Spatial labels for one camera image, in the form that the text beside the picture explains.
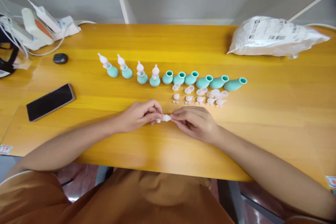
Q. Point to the red and white sticker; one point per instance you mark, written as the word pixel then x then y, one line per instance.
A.
pixel 331 182
pixel 5 149

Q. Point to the black earbud case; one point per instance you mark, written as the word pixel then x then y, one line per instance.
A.
pixel 60 58

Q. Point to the row of open teal bulbs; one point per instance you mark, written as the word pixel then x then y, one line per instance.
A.
pixel 207 81

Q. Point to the person's left hand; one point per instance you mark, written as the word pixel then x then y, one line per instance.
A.
pixel 136 116

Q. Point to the translucent white silicone nozzle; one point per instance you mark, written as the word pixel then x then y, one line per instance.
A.
pixel 164 118

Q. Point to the black smartphone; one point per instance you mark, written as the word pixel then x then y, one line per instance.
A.
pixel 50 102

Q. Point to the person's body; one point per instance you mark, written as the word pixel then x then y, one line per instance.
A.
pixel 118 200

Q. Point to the teal bulb with white nozzle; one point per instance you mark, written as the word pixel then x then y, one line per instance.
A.
pixel 155 80
pixel 142 77
pixel 126 71
pixel 112 71

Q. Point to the white charger adapter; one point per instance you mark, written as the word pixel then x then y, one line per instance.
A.
pixel 48 20

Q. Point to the group of small translucent parts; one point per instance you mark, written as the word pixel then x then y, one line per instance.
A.
pixel 202 96

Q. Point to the person's right hand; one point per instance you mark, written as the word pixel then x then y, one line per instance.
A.
pixel 199 125

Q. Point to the white plastic bag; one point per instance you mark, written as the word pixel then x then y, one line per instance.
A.
pixel 275 37

